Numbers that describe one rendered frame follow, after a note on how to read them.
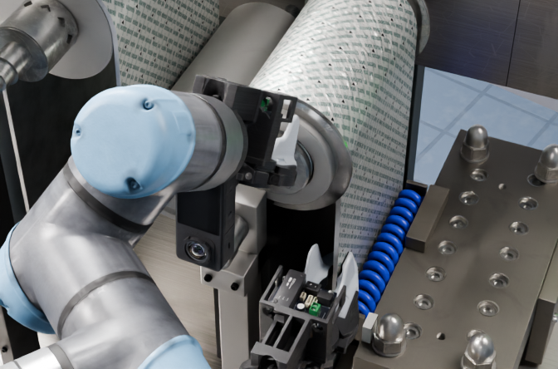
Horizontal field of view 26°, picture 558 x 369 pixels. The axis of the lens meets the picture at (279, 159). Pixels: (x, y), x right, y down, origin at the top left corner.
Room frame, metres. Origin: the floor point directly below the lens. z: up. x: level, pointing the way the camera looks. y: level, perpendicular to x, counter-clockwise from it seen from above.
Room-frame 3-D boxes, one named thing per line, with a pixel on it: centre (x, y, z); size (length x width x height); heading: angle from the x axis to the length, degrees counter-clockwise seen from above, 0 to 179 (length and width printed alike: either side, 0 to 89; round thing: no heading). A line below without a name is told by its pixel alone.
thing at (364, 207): (0.97, -0.10, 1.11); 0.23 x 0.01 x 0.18; 157
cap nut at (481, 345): (0.80, -0.21, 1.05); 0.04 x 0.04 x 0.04
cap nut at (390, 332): (0.82, -0.12, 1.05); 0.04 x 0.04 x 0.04
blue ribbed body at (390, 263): (0.96, -0.12, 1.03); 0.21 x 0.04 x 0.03; 157
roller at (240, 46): (1.04, 0.06, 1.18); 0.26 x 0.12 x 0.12; 157
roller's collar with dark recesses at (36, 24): (0.96, 0.24, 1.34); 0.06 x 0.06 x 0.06; 67
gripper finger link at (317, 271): (0.86, -0.04, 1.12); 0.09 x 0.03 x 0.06; 158
